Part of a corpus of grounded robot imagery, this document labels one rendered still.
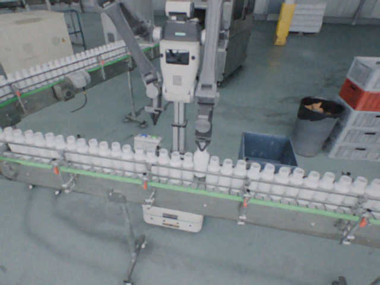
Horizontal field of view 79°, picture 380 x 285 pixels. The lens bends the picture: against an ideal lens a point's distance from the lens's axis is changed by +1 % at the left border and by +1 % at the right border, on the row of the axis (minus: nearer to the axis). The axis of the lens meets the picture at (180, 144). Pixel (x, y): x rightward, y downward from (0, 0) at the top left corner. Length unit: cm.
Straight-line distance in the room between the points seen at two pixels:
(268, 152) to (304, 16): 876
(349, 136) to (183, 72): 233
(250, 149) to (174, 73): 76
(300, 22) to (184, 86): 896
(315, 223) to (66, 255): 181
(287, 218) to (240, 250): 98
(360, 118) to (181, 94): 219
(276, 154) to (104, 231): 157
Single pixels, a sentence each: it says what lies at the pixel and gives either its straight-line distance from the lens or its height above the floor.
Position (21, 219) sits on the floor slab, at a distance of 264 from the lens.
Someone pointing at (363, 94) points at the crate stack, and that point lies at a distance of 304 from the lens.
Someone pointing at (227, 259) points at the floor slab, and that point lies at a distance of 208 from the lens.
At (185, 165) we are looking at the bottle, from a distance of 105.
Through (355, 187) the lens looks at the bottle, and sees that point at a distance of 120.
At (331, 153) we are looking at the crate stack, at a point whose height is 7.
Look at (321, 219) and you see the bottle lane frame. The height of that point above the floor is 95.
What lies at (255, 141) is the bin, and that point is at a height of 88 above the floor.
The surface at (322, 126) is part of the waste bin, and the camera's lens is 299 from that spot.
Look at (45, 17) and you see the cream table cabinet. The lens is 510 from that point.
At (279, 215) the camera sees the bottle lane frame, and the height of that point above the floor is 93.
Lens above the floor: 183
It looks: 37 degrees down
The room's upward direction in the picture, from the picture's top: 1 degrees clockwise
